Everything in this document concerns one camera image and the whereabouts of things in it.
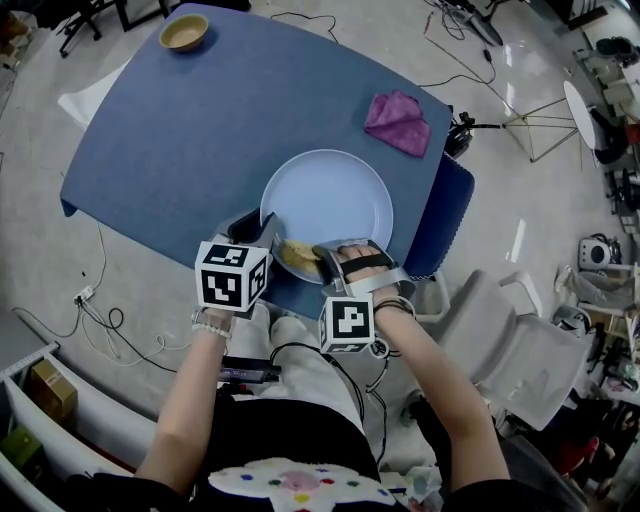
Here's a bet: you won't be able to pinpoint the white bead bracelet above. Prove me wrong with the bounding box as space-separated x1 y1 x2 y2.
190 307 236 341

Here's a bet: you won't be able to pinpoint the green box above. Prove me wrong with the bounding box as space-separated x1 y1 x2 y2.
0 424 44 469

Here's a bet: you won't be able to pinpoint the black top with flower patch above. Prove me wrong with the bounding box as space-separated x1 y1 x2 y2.
184 397 416 512

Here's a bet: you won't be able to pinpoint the tan fluffy sponge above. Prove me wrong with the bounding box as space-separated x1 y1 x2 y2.
279 238 321 274

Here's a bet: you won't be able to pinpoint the purple folded cloth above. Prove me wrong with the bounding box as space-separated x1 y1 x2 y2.
363 89 432 159

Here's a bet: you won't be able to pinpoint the person's legs in light trousers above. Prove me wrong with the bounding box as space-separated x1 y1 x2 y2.
232 302 371 436

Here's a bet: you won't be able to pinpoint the black round device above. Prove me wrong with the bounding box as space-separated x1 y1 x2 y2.
444 110 501 159

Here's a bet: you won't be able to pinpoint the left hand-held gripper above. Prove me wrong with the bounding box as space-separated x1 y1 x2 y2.
194 208 281 314

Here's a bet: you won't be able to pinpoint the white office chair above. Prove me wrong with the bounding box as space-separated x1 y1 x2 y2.
414 269 594 431

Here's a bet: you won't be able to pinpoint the black screen device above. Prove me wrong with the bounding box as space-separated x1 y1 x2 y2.
219 355 282 386

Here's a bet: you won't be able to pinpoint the person's right forearm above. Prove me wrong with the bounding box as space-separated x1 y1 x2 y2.
372 299 511 496

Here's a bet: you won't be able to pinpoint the white round headset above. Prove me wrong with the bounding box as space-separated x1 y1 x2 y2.
578 234 624 269

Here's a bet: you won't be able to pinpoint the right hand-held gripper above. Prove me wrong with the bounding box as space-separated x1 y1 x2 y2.
312 244 417 355

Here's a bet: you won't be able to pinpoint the person's left forearm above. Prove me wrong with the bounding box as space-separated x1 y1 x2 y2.
134 314 234 494

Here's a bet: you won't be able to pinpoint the table with blue tablecloth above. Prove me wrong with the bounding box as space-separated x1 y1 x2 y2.
59 2 454 321

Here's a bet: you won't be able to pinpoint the white round side table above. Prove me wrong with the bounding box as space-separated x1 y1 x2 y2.
502 80 597 164

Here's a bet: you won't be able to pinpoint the brown cardboard box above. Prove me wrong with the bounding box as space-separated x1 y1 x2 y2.
29 359 79 421

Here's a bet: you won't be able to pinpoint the person's right hand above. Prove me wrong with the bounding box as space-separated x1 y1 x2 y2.
335 243 394 281

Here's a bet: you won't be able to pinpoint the big light blue plate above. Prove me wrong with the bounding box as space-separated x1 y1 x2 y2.
259 148 395 285

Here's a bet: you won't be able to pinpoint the tan bowl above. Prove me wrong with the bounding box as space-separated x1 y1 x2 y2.
158 13 210 54

